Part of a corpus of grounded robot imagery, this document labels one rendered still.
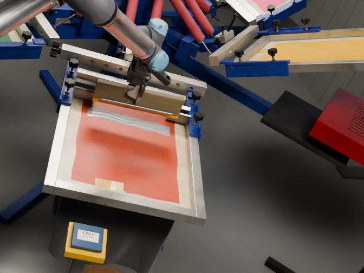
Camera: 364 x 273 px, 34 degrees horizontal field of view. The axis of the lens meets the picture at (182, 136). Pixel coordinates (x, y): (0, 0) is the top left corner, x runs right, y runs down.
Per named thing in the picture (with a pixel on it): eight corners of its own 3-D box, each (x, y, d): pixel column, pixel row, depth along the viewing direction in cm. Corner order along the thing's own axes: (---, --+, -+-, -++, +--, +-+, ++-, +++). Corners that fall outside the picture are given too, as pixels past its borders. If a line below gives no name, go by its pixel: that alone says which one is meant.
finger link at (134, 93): (123, 101, 237) (130, 80, 233) (137, 104, 238) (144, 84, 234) (123, 104, 234) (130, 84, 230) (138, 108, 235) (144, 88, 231)
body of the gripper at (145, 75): (126, 73, 236) (135, 48, 229) (147, 79, 238) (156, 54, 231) (125, 84, 229) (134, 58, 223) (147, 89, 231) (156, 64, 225)
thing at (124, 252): (149, 279, 243) (183, 206, 219) (40, 258, 233) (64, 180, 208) (149, 273, 245) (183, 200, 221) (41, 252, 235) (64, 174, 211)
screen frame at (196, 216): (202, 226, 213) (206, 219, 211) (41, 192, 200) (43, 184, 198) (190, 104, 276) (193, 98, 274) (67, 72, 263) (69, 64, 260)
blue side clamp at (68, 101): (67, 115, 240) (71, 102, 236) (56, 112, 239) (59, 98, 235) (75, 77, 264) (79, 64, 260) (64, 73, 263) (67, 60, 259)
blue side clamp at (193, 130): (196, 147, 253) (201, 134, 249) (185, 144, 251) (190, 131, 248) (192, 107, 276) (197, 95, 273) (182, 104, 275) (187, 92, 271)
